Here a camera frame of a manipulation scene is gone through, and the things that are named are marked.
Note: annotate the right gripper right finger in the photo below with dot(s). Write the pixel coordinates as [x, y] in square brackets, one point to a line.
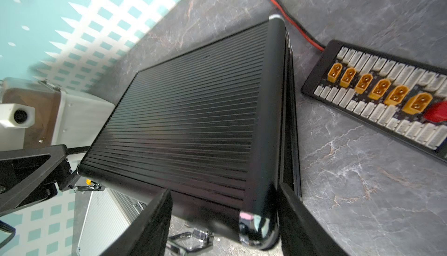
[301, 234]

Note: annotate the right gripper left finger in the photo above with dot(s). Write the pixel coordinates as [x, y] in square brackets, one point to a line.
[148, 233]

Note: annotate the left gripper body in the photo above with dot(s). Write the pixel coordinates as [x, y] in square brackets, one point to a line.
[31, 176]

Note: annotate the black poker set case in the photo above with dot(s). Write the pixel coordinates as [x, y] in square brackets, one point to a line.
[211, 125]

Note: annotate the silver poker set case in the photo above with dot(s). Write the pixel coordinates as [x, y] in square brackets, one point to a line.
[109, 214]

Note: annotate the brown lid white toolbox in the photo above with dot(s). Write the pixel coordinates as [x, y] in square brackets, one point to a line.
[62, 116]

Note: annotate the black charging connector board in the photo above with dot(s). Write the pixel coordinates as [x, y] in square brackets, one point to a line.
[403, 98]

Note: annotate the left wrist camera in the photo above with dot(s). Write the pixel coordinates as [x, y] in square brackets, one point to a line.
[15, 119]

